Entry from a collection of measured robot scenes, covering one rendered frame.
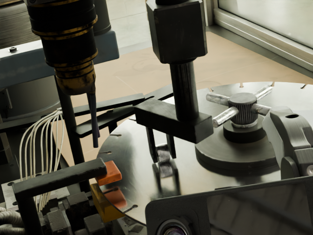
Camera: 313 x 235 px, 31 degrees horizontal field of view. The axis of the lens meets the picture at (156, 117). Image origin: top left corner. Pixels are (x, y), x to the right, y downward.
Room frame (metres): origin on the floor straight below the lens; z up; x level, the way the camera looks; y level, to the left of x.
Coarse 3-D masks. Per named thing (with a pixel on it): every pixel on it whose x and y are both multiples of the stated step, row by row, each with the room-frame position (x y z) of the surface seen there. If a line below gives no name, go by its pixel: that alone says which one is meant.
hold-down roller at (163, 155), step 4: (160, 144) 0.52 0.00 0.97; (164, 144) 0.52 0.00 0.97; (156, 148) 0.52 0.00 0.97; (160, 148) 0.51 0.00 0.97; (164, 148) 0.51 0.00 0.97; (168, 148) 0.51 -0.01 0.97; (156, 152) 0.52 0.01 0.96; (160, 152) 0.51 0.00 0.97; (164, 152) 0.51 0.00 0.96; (168, 152) 0.51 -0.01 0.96; (160, 156) 0.51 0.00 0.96; (164, 156) 0.51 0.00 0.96; (168, 156) 0.51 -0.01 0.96; (160, 160) 0.51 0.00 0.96; (164, 160) 0.51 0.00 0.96; (168, 160) 0.51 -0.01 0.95
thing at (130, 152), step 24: (288, 96) 0.63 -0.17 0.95; (312, 96) 0.62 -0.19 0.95; (120, 144) 0.57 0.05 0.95; (144, 144) 0.56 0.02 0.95; (192, 144) 0.55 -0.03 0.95; (120, 168) 0.52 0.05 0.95; (144, 168) 0.51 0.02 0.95; (168, 168) 0.50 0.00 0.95; (192, 168) 0.50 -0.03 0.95; (216, 168) 0.49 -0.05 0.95; (264, 168) 0.47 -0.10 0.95; (120, 192) 0.47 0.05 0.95; (144, 192) 0.47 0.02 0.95; (168, 192) 0.46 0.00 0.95; (192, 192) 0.45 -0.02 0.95; (144, 216) 0.43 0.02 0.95
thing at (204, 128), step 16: (192, 64) 0.48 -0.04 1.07; (176, 80) 0.48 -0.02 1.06; (192, 80) 0.48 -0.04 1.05; (176, 96) 0.48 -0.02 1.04; (192, 96) 0.48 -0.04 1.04; (144, 112) 0.51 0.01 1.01; (160, 112) 0.50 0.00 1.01; (176, 112) 0.48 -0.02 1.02; (192, 112) 0.48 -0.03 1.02; (160, 128) 0.50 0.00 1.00; (176, 128) 0.48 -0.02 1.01; (192, 128) 0.46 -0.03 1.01; (208, 128) 0.47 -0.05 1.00
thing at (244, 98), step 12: (216, 96) 0.55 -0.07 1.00; (240, 96) 0.53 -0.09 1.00; (252, 96) 0.53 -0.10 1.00; (264, 96) 0.55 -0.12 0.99; (240, 108) 0.52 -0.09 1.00; (252, 108) 0.52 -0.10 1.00; (264, 108) 0.51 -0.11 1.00; (216, 120) 0.50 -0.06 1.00; (240, 120) 0.52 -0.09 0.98; (252, 120) 0.52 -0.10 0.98
